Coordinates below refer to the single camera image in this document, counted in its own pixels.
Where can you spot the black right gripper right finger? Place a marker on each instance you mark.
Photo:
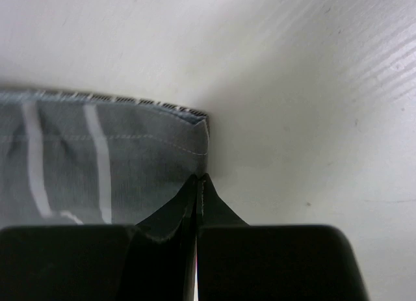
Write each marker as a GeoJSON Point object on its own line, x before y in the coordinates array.
{"type": "Point", "coordinates": [215, 256]}

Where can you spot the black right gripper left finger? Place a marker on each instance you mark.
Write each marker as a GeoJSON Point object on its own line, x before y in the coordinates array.
{"type": "Point", "coordinates": [159, 264]}

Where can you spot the grey cloth placemat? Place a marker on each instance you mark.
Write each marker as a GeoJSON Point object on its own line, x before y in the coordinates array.
{"type": "Point", "coordinates": [84, 158]}

